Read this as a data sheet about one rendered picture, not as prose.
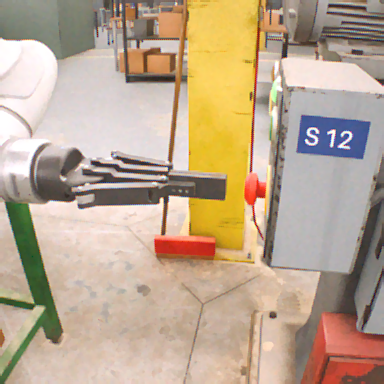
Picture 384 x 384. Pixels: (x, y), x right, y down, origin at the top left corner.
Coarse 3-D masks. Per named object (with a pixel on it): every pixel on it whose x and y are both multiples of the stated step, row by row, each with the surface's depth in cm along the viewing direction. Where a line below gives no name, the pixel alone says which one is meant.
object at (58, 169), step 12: (48, 156) 46; (60, 156) 46; (72, 156) 48; (84, 156) 52; (36, 168) 46; (48, 168) 46; (60, 168) 46; (72, 168) 48; (36, 180) 46; (48, 180) 46; (60, 180) 45; (72, 180) 45; (84, 180) 45; (96, 180) 46; (48, 192) 47; (60, 192) 46; (72, 192) 46
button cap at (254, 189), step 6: (252, 174) 44; (246, 180) 44; (252, 180) 44; (258, 180) 45; (246, 186) 44; (252, 186) 43; (258, 186) 44; (264, 186) 44; (246, 192) 44; (252, 192) 43; (258, 192) 44; (264, 192) 44; (246, 198) 44; (252, 198) 44; (252, 204) 45
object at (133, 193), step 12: (84, 192) 43; (96, 192) 43; (108, 192) 43; (120, 192) 43; (132, 192) 44; (144, 192) 44; (84, 204) 43; (96, 204) 44; (108, 204) 44; (120, 204) 44; (132, 204) 44; (144, 204) 44; (156, 204) 45
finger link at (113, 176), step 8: (88, 168) 46; (96, 168) 47; (104, 168) 47; (112, 176) 46; (120, 176) 46; (128, 176) 46; (136, 176) 46; (144, 176) 46; (152, 176) 46; (160, 176) 46; (168, 200) 46
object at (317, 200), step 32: (288, 64) 40; (320, 64) 41; (352, 64) 42; (288, 96) 32; (320, 96) 31; (352, 96) 31; (288, 128) 33; (320, 128) 32; (352, 128) 32; (288, 160) 34; (320, 160) 34; (352, 160) 33; (288, 192) 36; (320, 192) 35; (352, 192) 35; (288, 224) 38; (320, 224) 37; (352, 224) 36; (288, 256) 39; (320, 256) 39; (352, 256) 38
